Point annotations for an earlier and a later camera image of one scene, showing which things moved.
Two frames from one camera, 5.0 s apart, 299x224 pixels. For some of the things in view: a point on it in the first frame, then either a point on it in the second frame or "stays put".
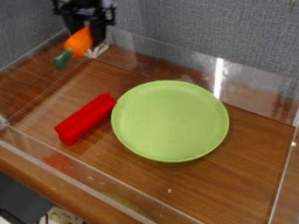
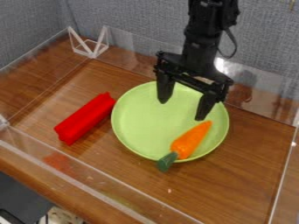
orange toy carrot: (79, 45) -> (185, 145)
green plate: (170, 121) stays put
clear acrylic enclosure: (130, 129) stays put
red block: (75, 123) stays put
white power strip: (58, 215) stays put
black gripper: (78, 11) -> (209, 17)
